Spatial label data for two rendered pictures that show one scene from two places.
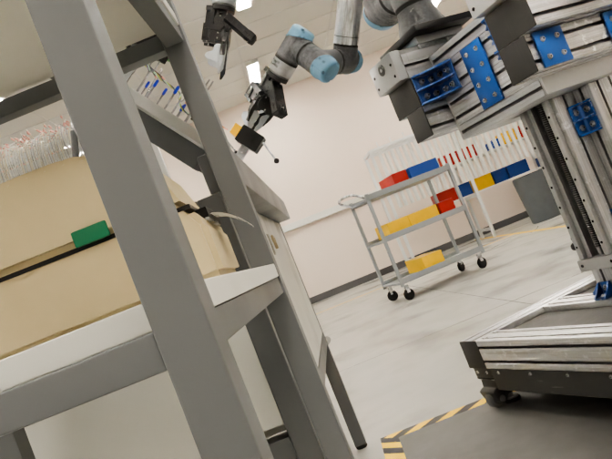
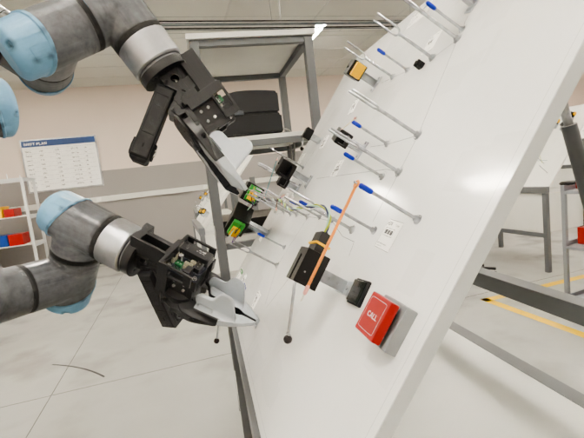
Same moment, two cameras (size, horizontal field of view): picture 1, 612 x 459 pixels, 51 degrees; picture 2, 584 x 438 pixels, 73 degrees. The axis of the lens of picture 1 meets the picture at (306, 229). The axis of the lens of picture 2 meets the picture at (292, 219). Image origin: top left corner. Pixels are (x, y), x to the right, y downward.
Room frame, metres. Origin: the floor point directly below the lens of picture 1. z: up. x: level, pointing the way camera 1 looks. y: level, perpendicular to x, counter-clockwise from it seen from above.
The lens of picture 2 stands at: (2.56, 0.00, 1.29)
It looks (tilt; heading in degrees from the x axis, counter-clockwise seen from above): 7 degrees down; 167
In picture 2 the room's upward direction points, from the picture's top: 7 degrees counter-clockwise
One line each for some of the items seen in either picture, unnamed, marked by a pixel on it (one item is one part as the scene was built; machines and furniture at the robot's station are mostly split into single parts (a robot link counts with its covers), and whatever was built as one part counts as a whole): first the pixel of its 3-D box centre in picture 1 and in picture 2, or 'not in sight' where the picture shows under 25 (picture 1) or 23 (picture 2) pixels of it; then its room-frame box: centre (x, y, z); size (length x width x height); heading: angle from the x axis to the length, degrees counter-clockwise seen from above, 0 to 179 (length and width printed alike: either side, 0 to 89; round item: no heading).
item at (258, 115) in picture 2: not in sight; (242, 117); (0.79, 0.25, 1.56); 0.30 x 0.23 x 0.19; 90
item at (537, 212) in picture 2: not in sight; (522, 187); (-1.23, 3.65, 0.83); 1.18 x 0.72 x 1.65; 4
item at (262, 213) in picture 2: not in sight; (254, 220); (0.75, 0.25, 1.09); 0.35 x 0.33 x 0.07; 179
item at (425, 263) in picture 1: (409, 231); not in sight; (5.88, -0.87, 0.54); 0.99 x 0.50 x 1.08; 104
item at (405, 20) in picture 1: (418, 19); not in sight; (1.98, -0.57, 1.21); 0.15 x 0.15 x 0.10
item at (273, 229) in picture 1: (294, 282); not in sight; (1.89, 0.09, 0.60); 0.55 x 0.03 x 0.39; 179
